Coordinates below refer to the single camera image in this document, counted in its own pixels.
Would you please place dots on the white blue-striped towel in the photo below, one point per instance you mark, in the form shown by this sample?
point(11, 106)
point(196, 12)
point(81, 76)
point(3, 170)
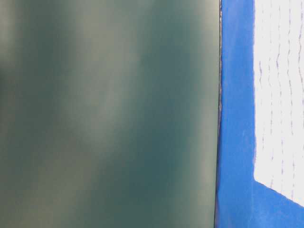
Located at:
point(279, 96)

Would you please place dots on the blue table cloth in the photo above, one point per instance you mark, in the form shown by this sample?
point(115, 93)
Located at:
point(241, 202)

